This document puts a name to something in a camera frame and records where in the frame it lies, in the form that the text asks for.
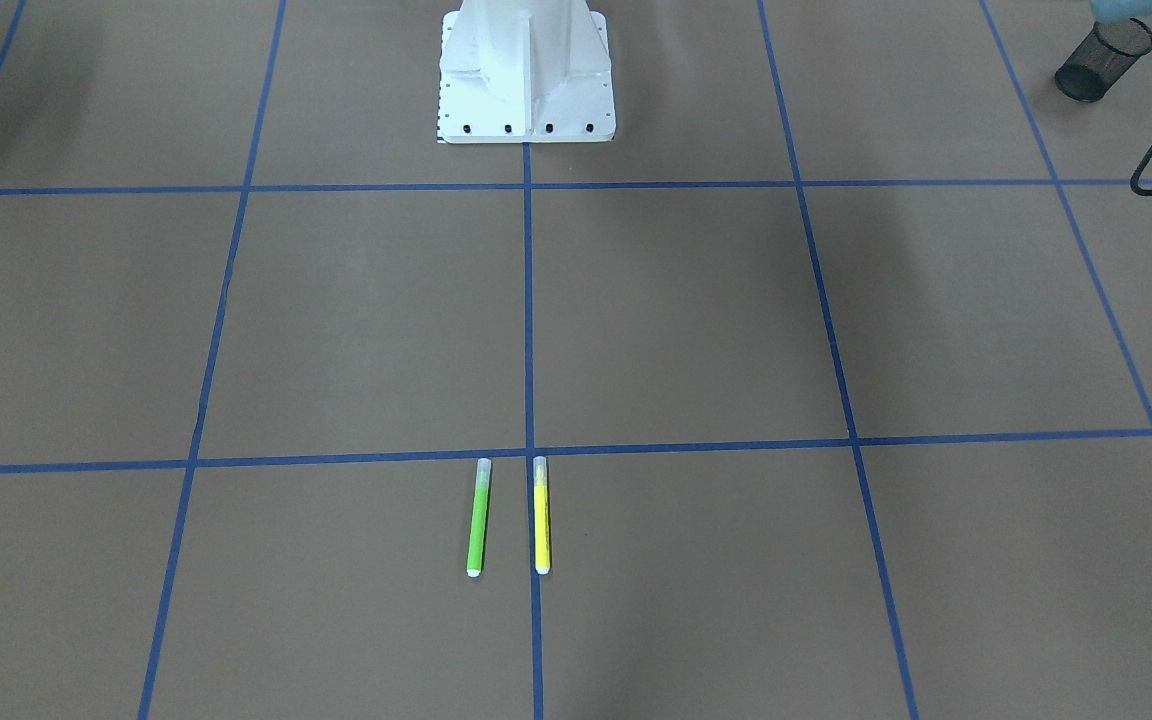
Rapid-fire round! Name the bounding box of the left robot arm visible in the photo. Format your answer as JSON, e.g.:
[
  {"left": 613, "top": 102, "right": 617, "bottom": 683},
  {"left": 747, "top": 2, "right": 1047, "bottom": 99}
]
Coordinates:
[{"left": 1087, "top": 0, "right": 1152, "bottom": 24}]

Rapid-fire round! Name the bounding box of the green highlighter pen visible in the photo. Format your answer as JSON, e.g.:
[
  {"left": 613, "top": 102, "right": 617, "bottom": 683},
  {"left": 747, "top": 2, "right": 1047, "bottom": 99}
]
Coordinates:
[{"left": 465, "top": 457, "right": 492, "bottom": 579}]

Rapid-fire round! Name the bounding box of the yellow highlighter pen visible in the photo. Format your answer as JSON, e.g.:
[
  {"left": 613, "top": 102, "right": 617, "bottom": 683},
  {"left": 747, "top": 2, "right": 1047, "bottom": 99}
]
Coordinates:
[{"left": 532, "top": 456, "right": 552, "bottom": 577}]

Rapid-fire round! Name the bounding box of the solid black pen cup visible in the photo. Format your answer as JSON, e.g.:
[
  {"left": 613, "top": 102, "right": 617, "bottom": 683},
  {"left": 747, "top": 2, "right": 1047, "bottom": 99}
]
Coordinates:
[{"left": 1053, "top": 18, "right": 1152, "bottom": 104}]

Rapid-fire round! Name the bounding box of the white camera pillar base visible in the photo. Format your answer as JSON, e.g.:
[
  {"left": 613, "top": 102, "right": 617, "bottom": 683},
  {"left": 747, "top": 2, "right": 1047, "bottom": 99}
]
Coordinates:
[{"left": 435, "top": 1, "right": 617, "bottom": 143}]

